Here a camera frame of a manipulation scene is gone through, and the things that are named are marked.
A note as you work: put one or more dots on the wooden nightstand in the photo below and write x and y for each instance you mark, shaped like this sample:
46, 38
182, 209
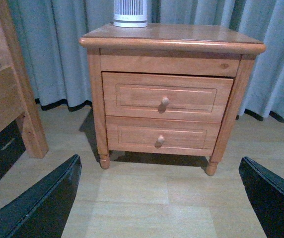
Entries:
183, 50

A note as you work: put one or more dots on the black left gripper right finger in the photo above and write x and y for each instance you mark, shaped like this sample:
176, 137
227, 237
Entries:
265, 191

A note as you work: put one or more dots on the black under-bed drawer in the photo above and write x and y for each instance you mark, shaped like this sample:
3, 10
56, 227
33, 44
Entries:
11, 147

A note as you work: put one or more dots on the wooden bed frame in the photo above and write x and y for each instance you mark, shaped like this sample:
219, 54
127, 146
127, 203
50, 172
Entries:
16, 96

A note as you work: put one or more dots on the grey curtain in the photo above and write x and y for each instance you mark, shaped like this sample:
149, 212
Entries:
48, 32

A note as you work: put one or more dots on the white cylindrical air purifier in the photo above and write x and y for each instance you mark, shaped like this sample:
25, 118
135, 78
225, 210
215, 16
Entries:
130, 13

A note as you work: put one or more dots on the wooden drawer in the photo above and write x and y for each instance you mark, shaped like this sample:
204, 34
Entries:
161, 136
157, 96

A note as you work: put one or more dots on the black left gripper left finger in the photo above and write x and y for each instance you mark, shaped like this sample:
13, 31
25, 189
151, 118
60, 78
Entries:
43, 210

